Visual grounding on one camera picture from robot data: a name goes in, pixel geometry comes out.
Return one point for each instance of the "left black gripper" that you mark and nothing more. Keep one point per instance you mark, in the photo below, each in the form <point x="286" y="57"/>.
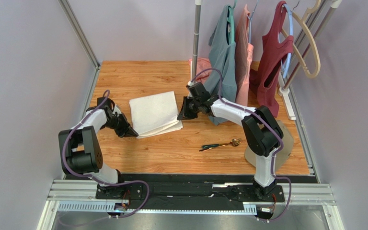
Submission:
<point x="129" y="132"/>

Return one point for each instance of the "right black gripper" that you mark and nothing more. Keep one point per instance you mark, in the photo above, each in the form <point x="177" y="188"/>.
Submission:
<point x="189" y="106"/>

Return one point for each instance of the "white cloth napkin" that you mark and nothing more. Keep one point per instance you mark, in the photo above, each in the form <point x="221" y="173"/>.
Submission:
<point x="155" y="114"/>

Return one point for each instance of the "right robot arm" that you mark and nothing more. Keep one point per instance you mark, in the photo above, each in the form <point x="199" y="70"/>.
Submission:
<point x="262" y="132"/>

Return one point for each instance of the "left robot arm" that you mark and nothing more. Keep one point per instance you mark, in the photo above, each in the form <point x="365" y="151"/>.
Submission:
<point x="80" y="150"/>

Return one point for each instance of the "pink cloth on table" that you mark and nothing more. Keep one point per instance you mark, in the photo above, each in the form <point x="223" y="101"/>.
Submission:
<point x="203" y="70"/>

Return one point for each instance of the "grey-blue hanging shirt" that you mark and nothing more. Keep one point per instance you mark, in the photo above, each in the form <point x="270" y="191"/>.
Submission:
<point x="222" y="58"/>

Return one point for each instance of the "salmon pink hanging shirt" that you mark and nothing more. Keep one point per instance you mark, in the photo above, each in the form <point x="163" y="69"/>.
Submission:
<point x="243" y="57"/>

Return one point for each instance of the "teal hanger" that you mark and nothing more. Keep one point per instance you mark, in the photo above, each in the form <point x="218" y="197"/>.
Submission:
<point x="230" y="23"/>

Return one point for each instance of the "tan baseball cap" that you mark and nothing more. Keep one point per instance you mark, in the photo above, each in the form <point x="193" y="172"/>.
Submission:
<point x="283" y="155"/>

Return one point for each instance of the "dark red tank top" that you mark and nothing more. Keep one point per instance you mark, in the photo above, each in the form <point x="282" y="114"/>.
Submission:
<point x="263" y="82"/>

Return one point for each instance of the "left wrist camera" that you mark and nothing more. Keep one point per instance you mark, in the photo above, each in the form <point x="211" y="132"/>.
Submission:
<point x="116" y="110"/>

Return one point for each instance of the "gold utensil dark handle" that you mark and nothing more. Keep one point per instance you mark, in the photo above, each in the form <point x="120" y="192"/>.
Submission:
<point x="212" y="146"/>

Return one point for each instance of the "gold fork green handle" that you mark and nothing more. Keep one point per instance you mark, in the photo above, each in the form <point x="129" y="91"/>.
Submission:
<point x="234" y="142"/>

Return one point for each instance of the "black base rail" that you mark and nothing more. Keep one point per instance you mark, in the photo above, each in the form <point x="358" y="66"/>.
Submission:
<point x="194" y="192"/>

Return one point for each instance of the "aluminium frame post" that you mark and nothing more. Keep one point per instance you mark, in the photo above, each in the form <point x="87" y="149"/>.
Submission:
<point x="72" y="18"/>

